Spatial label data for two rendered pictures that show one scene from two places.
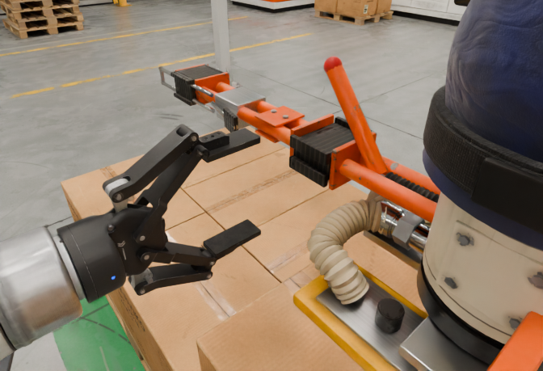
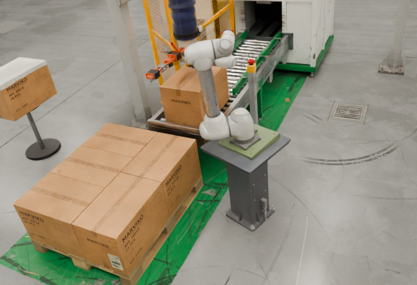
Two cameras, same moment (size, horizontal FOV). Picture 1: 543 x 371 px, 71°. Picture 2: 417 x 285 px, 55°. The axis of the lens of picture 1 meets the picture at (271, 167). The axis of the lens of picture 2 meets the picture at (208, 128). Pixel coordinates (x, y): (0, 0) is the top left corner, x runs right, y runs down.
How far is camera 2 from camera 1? 3.43 m
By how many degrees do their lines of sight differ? 88
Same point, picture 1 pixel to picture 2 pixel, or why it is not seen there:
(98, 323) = (166, 253)
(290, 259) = (138, 141)
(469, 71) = (190, 28)
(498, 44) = (192, 25)
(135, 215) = not seen: hidden behind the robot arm
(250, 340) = (195, 88)
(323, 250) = not seen: hidden behind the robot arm
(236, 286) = (157, 147)
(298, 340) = (191, 84)
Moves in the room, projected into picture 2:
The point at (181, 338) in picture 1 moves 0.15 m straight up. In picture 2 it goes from (182, 148) to (179, 134)
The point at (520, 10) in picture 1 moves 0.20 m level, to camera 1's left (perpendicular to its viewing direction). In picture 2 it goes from (192, 22) to (201, 28)
